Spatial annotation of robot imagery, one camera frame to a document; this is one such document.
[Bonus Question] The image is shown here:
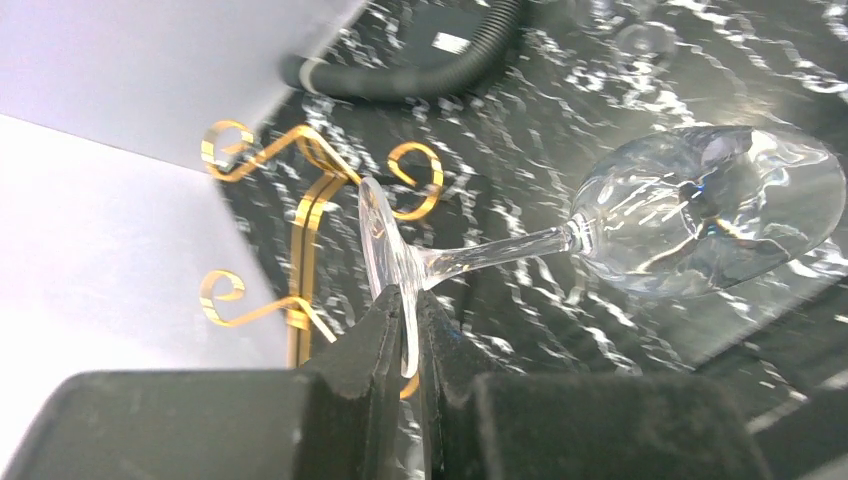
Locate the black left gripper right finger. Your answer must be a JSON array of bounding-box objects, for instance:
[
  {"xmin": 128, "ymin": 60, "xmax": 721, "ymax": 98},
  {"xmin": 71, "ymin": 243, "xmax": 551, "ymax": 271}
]
[{"xmin": 417, "ymin": 292, "xmax": 771, "ymax": 479}]

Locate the gold wire glass rack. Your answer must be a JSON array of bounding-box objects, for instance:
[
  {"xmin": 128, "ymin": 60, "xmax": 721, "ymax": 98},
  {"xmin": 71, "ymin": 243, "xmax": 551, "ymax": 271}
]
[{"xmin": 198, "ymin": 120, "xmax": 445, "ymax": 401}]

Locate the tall clear flute front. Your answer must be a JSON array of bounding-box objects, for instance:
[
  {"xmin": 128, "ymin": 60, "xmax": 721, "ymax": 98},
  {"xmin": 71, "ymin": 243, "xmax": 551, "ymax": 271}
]
[{"xmin": 613, "ymin": 22, "xmax": 677, "ymax": 75}]

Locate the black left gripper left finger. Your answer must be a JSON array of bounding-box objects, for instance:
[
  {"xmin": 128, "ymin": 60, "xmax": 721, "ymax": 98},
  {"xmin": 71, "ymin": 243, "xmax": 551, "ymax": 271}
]
[{"xmin": 5, "ymin": 286, "xmax": 403, "ymax": 479}]

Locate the clear stemmed wine glass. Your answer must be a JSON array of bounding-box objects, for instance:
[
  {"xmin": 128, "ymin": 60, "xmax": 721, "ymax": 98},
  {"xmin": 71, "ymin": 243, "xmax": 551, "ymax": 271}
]
[{"xmin": 358, "ymin": 125, "xmax": 847, "ymax": 378}]

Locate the black corrugated hose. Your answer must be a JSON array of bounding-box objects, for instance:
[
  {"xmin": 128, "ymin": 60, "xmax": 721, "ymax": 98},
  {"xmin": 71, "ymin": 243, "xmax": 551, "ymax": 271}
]
[{"xmin": 280, "ymin": 0, "xmax": 531, "ymax": 103}]

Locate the black box with label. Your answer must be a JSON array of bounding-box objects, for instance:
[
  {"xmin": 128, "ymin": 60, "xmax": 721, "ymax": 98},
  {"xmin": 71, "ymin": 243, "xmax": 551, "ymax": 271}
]
[{"xmin": 396, "ymin": 3, "xmax": 490, "ymax": 69}]

